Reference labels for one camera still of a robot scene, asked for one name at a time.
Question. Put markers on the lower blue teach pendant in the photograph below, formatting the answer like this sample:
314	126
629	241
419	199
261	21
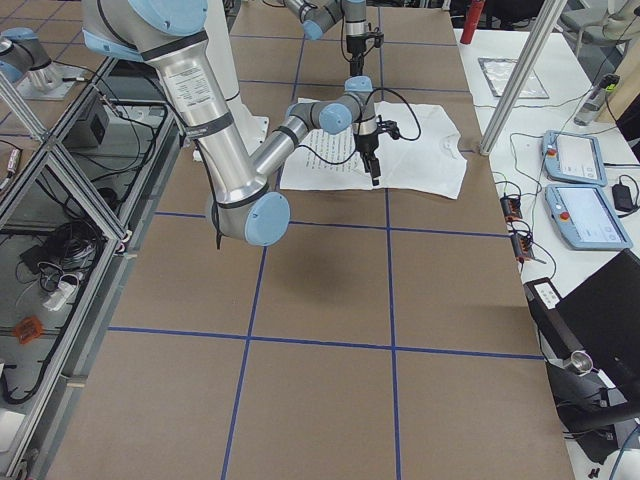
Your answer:
585	219

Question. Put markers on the orange tool on floor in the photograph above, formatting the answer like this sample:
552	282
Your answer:
28	329

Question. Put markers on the blue teach pendant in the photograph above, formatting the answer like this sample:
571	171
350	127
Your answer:
585	219
573	158

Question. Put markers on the white power strip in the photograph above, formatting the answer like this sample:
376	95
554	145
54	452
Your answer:
59	297

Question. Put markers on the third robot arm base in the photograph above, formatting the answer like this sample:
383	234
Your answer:
27	65

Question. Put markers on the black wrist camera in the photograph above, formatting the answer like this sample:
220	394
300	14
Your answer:
389	127
377	36

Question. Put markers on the upper blue teach pendant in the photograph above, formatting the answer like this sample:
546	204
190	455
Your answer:
573	158

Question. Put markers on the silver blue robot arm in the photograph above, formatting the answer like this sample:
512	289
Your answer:
170	37
316	20

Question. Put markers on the red bottle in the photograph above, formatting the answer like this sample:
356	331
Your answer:
472	19

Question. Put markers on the black power adapter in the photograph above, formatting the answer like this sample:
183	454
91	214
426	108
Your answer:
622	198

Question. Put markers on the aluminium frame post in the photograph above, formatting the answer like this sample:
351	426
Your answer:
536	40

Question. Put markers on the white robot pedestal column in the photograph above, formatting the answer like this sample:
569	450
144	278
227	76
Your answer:
253	129

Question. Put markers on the orange circuit adapter board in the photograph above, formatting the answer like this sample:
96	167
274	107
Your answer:
511	208

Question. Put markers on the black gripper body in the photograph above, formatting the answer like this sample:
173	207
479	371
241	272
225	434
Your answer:
355	48
366	143

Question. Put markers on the grey control box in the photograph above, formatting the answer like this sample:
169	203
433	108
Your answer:
90	127

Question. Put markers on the black laptop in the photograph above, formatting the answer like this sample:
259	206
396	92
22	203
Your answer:
600	316

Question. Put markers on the small metal cup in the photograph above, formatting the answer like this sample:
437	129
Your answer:
579	363

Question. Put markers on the white long-sleeve printed shirt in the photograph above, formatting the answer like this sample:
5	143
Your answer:
429	161

